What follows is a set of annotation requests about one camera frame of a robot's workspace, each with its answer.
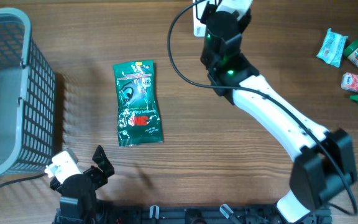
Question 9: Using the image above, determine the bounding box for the green 3M product pouch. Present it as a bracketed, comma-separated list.
[112, 60, 163, 147]

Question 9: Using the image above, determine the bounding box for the pale teal packet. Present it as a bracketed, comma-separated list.
[316, 28, 348, 68]

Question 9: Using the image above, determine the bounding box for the small red white packet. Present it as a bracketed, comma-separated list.
[341, 72, 358, 92]

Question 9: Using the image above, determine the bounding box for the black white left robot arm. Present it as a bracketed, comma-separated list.
[45, 146, 114, 223]

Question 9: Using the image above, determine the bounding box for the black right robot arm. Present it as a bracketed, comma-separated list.
[198, 1, 357, 223]

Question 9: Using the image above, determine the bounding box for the white barcode scanner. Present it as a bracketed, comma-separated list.
[192, 1, 207, 37]

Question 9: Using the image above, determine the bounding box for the grey plastic mesh basket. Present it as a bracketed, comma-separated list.
[0, 7, 57, 176]

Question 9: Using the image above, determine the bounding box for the black left camera cable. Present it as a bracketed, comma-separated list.
[0, 172, 48, 203]

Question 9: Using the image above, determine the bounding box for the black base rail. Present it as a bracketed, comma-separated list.
[55, 203, 333, 224]

